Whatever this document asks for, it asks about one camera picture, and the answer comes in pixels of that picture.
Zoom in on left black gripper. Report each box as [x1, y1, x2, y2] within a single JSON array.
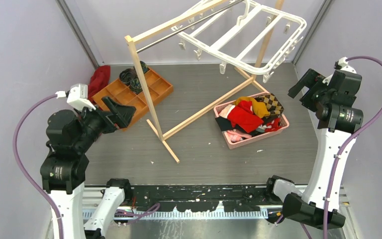
[[75, 94, 136, 149]]

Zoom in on red santa sock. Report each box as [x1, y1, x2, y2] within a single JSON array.
[[259, 118, 282, 133]]

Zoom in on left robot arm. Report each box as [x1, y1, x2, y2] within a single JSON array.
[[40, 97, 136, 239]]

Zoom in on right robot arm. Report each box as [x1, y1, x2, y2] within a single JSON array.
[[264, 69, 364, 230]]

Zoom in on white plastic clip hanger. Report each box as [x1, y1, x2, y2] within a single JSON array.
[[171, 0, 307, 83]]

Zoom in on rolled dark green sock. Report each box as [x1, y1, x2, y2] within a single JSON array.
[[129, 78, 143, 94]]

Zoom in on red cloth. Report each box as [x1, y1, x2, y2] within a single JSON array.
[[88, 65, 111, 103]]

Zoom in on wooden compartment tray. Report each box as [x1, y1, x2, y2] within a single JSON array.
[[92, 68, 174, 126]]

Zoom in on argyle brown sock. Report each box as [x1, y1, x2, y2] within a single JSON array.
[[255, 93, 284, 118]]

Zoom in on rolled teal sock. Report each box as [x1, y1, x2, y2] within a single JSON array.
[[140, 61, 149, 74]]

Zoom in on mustard yellow sock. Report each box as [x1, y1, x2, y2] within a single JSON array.
[[233, 97, 271, 118]]

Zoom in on red sock in basket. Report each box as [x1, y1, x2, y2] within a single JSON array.
[[227, 101, 264, 133]]

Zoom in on pink plastic basket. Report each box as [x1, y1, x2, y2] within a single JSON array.
[[213, 92, 289, 149]]

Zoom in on pink sock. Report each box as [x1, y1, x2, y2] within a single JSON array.
[[226, 129, 252, 143]]

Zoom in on black sock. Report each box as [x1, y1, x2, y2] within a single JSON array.
[[215, 117, 263, 137]]

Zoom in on wooden drying rack frame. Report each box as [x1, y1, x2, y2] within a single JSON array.
[[124, 0, 286, 164]]

